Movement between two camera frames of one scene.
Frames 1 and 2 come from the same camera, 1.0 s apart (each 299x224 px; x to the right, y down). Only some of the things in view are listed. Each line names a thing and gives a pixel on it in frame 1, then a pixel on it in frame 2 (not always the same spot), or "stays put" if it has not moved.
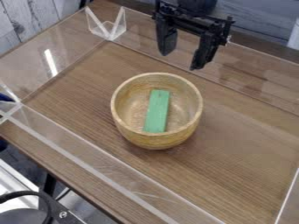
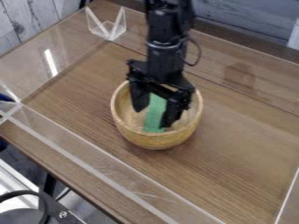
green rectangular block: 156,113 stays put
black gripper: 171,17 -> 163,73
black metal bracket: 60,215 stays put
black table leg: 49,185 stays put
